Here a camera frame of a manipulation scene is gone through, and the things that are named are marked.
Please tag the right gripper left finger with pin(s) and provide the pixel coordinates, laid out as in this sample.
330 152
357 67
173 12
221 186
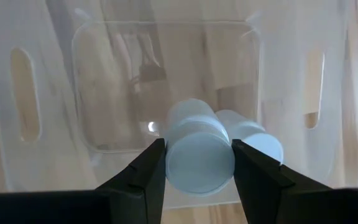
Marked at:
141 186

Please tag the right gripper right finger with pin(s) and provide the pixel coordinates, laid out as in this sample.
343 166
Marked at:
259 186

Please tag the clear plastic basket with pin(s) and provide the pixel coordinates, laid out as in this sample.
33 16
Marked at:
120 93

